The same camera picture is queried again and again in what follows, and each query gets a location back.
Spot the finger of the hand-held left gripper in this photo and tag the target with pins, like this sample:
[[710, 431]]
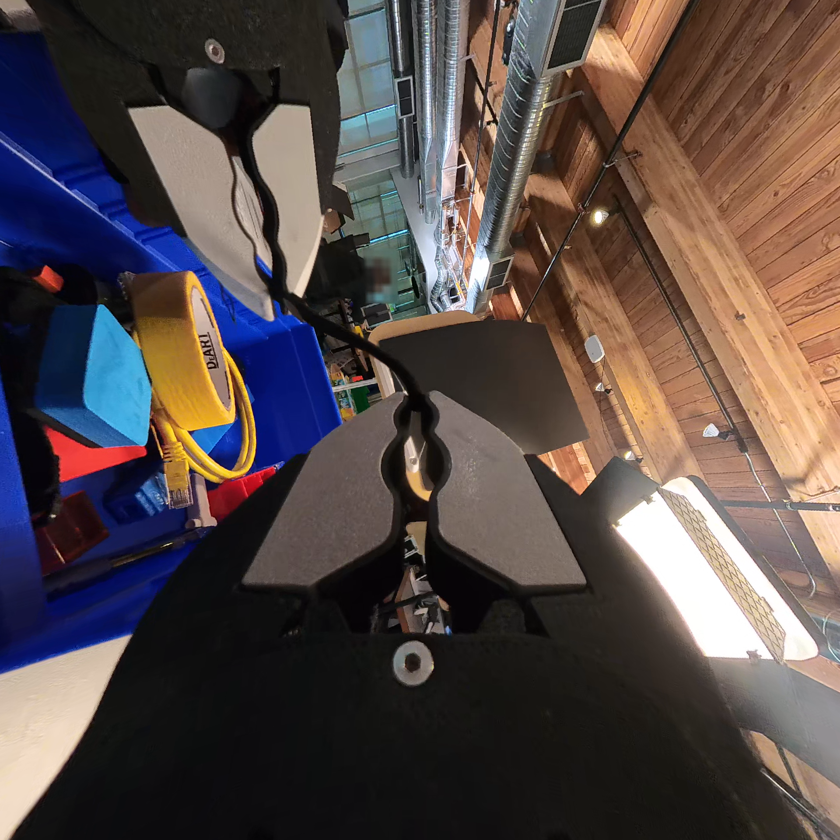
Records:
[[295, 197], [190, 184]]

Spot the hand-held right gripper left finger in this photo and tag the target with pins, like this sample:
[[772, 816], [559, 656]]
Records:
[[321, 518]]

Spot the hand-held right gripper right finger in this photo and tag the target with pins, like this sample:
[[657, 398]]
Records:
[[505, 518]]

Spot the red studded block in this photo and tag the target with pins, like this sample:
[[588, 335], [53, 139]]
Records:
[[246, 492]]

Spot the black panel beige edge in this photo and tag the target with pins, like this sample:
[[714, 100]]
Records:
[[492, 380]]

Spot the blue plastic bin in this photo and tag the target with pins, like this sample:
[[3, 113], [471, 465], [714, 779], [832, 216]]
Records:
[[39, 216]]

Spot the orange block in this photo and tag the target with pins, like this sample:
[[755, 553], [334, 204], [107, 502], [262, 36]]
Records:
[[48, 279]]

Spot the yellow tape roll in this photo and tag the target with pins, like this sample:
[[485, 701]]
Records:
[[170, 354]]

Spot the dark pen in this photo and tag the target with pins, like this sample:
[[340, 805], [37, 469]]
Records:
[[151, 550]]

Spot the blue foam block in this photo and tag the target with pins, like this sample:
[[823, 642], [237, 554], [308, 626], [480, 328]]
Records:
[[92, 380]]

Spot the flat red block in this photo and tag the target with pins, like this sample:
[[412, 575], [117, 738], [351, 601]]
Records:
[[92, 459]]

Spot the translucent red block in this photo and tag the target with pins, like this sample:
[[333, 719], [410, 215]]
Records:
[[72, 531]]

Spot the light stand pole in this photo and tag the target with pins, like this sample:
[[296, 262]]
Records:
[[787, 505]]

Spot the metal air duct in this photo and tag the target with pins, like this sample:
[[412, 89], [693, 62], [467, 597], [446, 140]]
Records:
[[525, 164]]

